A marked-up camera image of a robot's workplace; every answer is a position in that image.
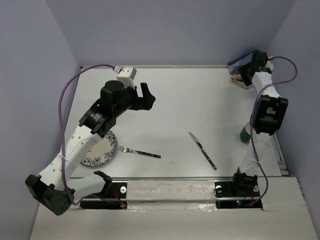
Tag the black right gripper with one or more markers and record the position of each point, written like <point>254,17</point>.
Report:
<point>244,69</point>

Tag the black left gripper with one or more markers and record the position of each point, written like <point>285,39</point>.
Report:
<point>146,102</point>

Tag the blue beige checked placemat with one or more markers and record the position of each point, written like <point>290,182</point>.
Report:
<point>235,65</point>

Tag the silver fork dark handle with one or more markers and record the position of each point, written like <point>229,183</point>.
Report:
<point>132,151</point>

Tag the steak knife dark handle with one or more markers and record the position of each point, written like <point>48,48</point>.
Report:
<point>202,150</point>

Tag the blue floral plate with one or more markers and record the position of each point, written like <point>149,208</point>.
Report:
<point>102,152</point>

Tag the dark green mug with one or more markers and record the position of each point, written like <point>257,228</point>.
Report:
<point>245,134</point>

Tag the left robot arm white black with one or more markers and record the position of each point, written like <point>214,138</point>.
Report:
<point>52,187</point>

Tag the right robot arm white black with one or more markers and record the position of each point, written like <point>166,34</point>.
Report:
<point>267,115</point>

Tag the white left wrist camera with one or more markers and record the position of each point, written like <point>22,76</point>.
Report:
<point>127,76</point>

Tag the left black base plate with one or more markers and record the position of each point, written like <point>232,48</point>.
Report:
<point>114,199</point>

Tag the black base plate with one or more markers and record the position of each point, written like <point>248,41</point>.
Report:
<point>114,199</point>
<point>228,198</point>

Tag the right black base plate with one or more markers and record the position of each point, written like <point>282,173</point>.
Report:
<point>228,198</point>

